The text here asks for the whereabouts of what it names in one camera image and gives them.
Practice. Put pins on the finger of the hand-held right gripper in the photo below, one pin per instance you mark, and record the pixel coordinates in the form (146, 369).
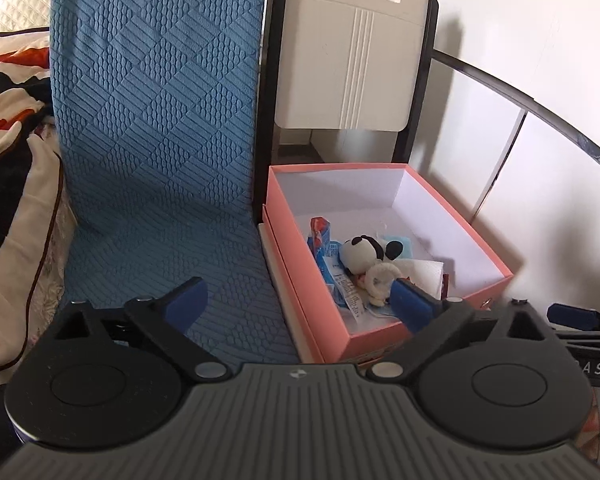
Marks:
(575, 316)

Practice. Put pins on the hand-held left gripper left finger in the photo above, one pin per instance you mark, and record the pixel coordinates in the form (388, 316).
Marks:
(187, 300)

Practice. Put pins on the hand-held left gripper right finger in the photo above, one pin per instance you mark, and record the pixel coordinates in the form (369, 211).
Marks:
(412, 305)

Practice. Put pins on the white tissue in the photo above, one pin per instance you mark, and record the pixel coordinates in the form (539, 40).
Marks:
(420, 272)

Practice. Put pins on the blue face mask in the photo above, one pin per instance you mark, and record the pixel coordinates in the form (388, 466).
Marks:
(402, 246)

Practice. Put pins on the panda plush toy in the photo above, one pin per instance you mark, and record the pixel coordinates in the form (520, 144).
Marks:
(360, 255)

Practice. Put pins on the pink cardboard box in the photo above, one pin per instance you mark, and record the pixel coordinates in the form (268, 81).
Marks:
(420, 200)

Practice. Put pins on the red blue plastic packet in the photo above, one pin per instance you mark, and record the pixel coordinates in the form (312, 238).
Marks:
(322, 245)

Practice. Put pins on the blue textured chair cushion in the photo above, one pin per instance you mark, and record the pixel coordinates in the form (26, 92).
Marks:
(155, 110)

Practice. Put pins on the striped blanket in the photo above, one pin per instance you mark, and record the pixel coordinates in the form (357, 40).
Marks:
(10, 210)

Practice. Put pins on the white folding chair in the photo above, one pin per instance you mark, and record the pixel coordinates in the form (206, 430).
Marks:
(350, 60)

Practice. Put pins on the black metal rail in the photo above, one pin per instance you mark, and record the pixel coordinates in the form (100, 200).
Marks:
(530, 102)

